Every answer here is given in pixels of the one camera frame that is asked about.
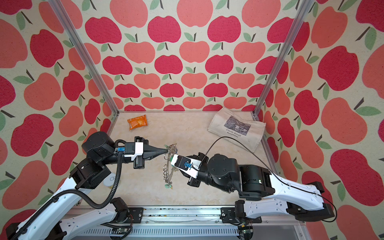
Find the metal ring plate with keyrings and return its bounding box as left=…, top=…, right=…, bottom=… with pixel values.
left=163, top=144, right=178, bottom=189

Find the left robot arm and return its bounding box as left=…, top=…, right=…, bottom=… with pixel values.
left=6, top=132, right=168, bottom=240

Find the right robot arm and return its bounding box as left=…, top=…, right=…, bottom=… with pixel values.
left=173, top=153, right=335, bottom=222

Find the orange snack packet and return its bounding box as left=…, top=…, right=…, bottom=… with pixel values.
left=127, top=115, right=148, bottom=130

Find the yellow white tin can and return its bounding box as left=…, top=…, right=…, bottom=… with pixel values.
left=103, top=173, right=116, bottom=189

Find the canvas Monet tote bag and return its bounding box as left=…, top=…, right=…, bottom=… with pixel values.
left=208, top=108, right=266, bottom=153

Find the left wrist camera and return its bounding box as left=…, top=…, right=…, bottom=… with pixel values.
left=116, top=142, right=135, bottom=162

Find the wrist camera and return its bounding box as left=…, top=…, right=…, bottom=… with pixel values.
left=171, top=155, right=202, bottom=179
left=116, top=142, right=135, bottom=162

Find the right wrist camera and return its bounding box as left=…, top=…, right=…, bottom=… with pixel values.
left=171, top=155, right=202, bottom=179

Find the front aluminium rail base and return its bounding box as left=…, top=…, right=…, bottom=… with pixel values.
left=60, top=206, right=262, bottom=240

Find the right aluminium frame post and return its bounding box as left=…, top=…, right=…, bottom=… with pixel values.
left=252, top=0, right=314, bottom=117

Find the aluminium frame post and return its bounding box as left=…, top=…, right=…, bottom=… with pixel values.
left=48, top=1, right=120, bottom=117
left=252, top=0, right=314, bottom=117

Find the left aluminium frame post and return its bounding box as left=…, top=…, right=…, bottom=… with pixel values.
left=48, top=1, right=120, bottom=117

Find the black corrugated cable conduit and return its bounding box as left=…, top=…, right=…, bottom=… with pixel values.
left=8, top=139, right=127, bottom=240

